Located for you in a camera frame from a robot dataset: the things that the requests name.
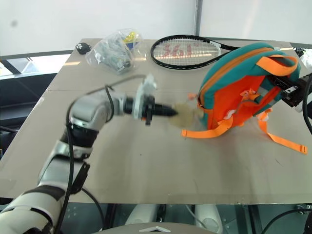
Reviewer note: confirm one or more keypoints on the orange and teal backpack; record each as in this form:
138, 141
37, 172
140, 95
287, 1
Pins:
231, 97

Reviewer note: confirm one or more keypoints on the black tennis racket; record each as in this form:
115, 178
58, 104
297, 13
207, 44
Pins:
182, 51

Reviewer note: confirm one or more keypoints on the white plastic object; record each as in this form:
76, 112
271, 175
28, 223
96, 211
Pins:
306, 58

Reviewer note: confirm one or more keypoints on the grey rounded shape with chevron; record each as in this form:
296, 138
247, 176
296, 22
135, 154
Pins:
156, 229

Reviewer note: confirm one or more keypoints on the white rounded shape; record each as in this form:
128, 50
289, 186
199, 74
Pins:
142, 214
207, 217

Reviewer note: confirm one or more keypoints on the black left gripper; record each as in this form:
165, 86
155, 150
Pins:
151, 109

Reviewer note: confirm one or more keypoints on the yellow and blue packet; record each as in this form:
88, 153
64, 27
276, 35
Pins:
130, 39

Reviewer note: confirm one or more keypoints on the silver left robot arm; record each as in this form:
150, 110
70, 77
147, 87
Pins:
46, 170

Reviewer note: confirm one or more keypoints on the small black device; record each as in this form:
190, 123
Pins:
83, 48

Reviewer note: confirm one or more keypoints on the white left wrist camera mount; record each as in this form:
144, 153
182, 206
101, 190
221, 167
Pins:
146, 87

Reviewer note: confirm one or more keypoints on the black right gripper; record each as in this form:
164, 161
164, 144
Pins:
298, 92

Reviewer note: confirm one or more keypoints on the clear plastic bag of parts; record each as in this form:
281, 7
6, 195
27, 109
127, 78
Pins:
109, 53

